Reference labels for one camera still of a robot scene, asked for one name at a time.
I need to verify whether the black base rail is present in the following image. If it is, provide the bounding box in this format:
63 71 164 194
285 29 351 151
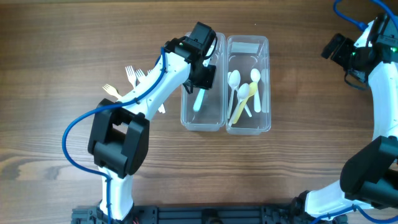
71 203 340 224

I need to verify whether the short white spoon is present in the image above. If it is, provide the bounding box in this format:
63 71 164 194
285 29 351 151
251 68 261 113

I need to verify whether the clear plastic container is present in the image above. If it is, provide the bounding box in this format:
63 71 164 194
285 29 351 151
180 32 227 132
226 35 271 135

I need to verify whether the right clear plastic container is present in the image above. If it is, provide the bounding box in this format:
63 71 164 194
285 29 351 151
226 35 271 135

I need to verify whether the short white fork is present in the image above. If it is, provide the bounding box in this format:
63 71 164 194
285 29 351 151
193 89 206 112

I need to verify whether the yellow plastic fork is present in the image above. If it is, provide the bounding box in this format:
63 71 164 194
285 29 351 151
102 84 122 99

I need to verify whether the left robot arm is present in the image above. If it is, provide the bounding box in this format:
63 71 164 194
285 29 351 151
88 22 218 223

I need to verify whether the left blue cable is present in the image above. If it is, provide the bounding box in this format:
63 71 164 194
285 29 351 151
62 46 167 224

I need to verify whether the long white spoon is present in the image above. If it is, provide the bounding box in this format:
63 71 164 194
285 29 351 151
229 83 250 126

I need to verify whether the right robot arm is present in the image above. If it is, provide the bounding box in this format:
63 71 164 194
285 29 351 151
289 11 397 223

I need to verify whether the left clear plastic container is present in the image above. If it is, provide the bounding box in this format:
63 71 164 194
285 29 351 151
180 32 227 132

